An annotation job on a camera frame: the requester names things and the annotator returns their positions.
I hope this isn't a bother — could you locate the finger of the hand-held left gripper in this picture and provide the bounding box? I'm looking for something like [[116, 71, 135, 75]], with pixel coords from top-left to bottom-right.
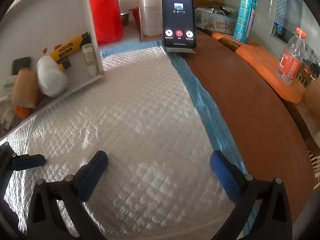
[[0, 142, 46, 198]]

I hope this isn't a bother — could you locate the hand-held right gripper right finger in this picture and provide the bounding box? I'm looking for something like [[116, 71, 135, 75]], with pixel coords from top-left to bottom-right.
[[209, 150, 293, 240]]

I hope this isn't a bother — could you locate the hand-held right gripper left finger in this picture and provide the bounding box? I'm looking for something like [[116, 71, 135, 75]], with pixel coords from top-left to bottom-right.
[[26, 150, 108, 240]]

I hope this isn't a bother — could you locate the large yellow tube black cap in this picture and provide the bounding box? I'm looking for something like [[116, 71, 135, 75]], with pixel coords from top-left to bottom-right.
[[49, 32, 92, 62]]

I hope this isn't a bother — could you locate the white shallow tray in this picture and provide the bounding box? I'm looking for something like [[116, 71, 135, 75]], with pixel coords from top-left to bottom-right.
[[0, 0, 104, 133]]

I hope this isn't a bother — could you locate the small orange item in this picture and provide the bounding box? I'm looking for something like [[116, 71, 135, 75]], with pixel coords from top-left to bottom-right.
[[14, 105, 32, 118]]

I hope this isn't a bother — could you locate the white quilted pad blue edge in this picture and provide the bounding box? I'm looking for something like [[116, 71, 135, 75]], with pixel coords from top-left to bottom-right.
[[0, 41, 258, 240]]

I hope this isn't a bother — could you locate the white medicine box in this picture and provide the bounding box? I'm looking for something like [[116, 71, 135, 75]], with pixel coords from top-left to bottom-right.
[[1, 76, 18, 98]]

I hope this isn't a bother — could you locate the white rounded container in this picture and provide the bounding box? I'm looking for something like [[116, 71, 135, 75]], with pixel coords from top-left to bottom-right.
[[37, 56, 69, 98]]

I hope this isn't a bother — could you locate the small yellow tube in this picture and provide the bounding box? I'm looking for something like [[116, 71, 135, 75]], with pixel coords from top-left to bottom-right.
[[57, 56, 72, 71]]

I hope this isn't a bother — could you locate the orange cloth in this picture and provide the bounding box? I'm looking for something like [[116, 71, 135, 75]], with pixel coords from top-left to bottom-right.
[[211, 32, 307, 105]]

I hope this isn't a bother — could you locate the small clear bottle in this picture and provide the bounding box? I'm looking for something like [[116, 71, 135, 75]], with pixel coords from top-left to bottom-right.
[[80, 42, 97, 77]]

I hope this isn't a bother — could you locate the plastic bottle orange label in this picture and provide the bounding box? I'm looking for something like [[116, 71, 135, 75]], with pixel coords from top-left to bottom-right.
[[276, 27, 307, 86]]

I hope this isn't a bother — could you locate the blue white cookie tin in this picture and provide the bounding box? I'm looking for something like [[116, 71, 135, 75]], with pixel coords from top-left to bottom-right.
[[194, 5, 237, 35]]

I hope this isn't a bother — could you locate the steel bowl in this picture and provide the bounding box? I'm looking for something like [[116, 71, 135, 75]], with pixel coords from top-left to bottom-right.
[[119, 12, 132, 27]]

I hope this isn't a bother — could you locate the black smartphone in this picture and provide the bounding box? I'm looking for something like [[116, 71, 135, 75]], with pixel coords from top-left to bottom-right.
[[161, 0, 198, 48]]

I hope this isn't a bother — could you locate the red plastic funnel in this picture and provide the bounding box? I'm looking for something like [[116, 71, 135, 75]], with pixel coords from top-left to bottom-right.
[[129, 7, 141, 28]]

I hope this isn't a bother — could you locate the teal spray can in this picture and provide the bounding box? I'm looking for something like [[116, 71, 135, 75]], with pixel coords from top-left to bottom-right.
[[233, 0, 260, 45]]

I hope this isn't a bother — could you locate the red fabric bag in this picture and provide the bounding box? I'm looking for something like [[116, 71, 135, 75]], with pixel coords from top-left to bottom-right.
[[85, 0, 123, 46]]

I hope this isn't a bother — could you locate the clear plastic container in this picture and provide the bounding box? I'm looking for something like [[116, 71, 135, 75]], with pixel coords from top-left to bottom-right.
[[138, 0, 163, 37]]

